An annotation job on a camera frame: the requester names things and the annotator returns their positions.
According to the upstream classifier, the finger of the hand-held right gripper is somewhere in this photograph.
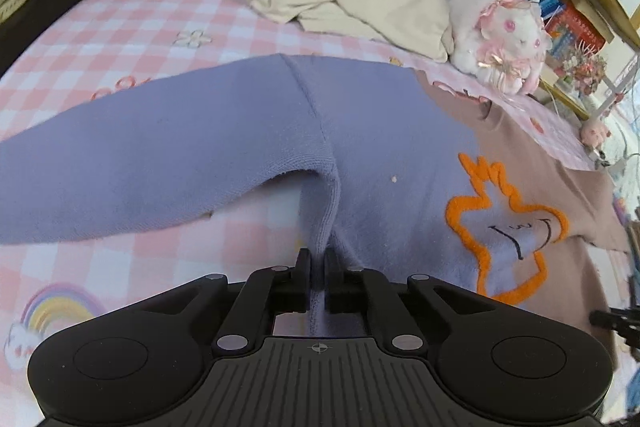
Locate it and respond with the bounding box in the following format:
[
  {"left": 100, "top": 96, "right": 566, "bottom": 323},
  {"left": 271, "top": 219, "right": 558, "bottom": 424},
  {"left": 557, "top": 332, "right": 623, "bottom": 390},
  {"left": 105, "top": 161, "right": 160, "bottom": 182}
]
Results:
[{"left": 588, "top": 306, "right": 640, "bottom": 360}]

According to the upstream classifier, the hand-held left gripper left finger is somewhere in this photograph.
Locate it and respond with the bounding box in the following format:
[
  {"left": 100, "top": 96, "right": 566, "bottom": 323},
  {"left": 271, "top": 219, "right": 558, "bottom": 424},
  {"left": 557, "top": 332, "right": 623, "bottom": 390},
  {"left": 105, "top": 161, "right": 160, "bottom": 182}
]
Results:
[{"left": 122, "top": 248, "right": 314, "bottom": 355}]

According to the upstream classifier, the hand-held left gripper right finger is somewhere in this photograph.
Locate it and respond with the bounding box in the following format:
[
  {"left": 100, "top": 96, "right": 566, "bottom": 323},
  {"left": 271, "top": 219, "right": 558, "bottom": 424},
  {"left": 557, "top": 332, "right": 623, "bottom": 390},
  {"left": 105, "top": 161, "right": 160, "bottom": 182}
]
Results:
[{"left": 324, "top": 248, "right": 507, "bottom": 354}]

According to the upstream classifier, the lavender and brown sweater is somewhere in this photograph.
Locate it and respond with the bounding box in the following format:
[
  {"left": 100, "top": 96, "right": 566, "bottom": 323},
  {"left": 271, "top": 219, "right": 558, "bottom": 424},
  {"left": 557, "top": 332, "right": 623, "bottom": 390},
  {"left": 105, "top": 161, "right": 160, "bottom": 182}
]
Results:
[{"left": 0, "top": 53, "right": 632, "bottom": 339}]

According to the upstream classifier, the small pink pig figure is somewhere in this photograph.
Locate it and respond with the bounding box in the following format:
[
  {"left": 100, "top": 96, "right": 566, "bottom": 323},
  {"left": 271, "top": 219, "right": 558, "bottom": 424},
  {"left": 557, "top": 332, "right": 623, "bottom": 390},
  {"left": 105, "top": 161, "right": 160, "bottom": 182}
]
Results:
[{"left": 579, "top": 119, "right": 612, "bottom": 148}]

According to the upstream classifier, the small dried flower bouquet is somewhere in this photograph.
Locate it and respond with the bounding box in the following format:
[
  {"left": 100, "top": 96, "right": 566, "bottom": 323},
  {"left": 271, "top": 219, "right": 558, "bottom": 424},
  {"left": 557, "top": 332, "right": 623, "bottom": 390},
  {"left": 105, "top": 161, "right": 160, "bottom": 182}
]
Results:
[{"left": 560, "top": 49, "right": 608, "bottom": 96}]

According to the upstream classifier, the white and pink plush bunny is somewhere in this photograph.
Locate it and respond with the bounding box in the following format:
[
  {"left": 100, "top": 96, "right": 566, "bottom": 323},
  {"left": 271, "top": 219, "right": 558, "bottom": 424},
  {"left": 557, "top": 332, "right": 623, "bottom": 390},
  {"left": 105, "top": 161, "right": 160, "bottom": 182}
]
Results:
[{"left": 446, "top": 0, "right": 551, "bottom": 96}]

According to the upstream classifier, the pink checked bed sheet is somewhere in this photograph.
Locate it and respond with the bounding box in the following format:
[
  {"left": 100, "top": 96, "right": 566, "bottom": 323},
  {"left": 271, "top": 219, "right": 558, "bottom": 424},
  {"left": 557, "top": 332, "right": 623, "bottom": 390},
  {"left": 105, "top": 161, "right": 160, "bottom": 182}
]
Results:
[{"left": 0, "top": 0, "right": 608, "bottom": 408}]

